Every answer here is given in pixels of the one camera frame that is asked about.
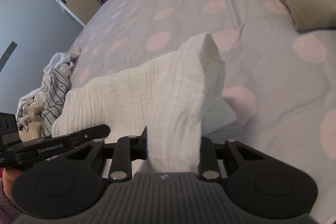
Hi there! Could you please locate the grey pink dotted bedsheet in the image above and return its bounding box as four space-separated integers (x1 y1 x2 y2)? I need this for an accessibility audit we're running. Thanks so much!
71 0 335 223

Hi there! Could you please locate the pile of unfolded clothes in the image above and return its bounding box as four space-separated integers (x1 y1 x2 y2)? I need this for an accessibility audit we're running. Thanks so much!
16 48 81 141

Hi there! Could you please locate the person's left hand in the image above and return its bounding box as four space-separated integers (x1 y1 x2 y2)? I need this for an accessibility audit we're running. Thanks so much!
2 168 23 202

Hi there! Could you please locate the white muslin cloth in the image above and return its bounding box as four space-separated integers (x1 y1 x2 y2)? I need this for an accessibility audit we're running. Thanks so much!
52 33 236 172

